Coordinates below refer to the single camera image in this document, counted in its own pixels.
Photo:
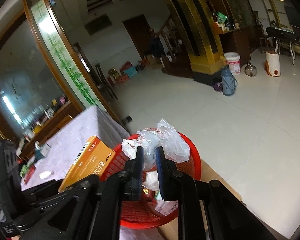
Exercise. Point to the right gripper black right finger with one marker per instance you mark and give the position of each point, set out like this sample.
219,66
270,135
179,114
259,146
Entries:
206,210

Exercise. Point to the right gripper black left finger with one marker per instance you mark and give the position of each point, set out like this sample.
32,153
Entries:
92,209

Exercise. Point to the orange medicine box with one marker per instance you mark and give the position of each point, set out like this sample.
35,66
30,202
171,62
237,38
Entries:
93,158

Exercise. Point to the clear plastic bag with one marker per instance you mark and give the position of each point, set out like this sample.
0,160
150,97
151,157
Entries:
164,135

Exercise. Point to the green cloth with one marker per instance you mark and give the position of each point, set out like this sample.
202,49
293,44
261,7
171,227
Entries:
24,171

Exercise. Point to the red flat packet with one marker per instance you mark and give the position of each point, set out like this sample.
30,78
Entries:
29,174

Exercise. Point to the red plastic mesh basket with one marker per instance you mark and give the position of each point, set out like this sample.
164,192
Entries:
137,214

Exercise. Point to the teal tissue box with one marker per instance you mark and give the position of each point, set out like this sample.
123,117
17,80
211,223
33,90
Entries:
41,150

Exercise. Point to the wooden counter cabinet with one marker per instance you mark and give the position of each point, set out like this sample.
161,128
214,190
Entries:
62,117

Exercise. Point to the blue thermos jug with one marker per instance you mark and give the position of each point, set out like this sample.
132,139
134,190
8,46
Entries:
229,83

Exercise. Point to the metal kettle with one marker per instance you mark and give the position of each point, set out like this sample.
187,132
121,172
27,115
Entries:
250,70

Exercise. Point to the white plastic bucket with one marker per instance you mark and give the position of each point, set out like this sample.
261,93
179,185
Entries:
233,60

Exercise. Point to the white orange stool bin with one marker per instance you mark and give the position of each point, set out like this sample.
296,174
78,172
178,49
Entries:
272,63

